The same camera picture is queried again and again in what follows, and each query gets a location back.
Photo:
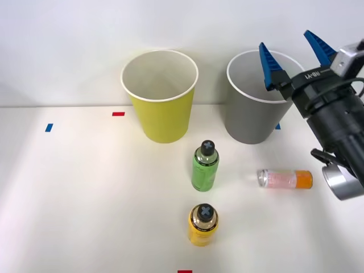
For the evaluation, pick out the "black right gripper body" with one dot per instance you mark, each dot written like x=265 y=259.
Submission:
x=310 y=88

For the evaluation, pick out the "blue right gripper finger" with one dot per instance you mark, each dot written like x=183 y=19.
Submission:
x=321 y=49
x=271 y=66

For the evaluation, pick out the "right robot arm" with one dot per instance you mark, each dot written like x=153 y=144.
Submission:
x=341 y=133

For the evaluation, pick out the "grey plastic waste bin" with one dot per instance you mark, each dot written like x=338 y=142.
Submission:
x=250 y=122

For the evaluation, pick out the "orange and white drink can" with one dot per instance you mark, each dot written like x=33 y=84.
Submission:
x=284 y=179

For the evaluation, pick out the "yellow-green plastic waste bin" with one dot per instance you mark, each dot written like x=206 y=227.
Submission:
x=165 y=119

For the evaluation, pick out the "green label plastic bottle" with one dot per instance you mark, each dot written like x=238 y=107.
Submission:
x=203 y=173

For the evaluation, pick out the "yellow label plastic bottle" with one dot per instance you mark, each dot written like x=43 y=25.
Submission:
x=200 y=233

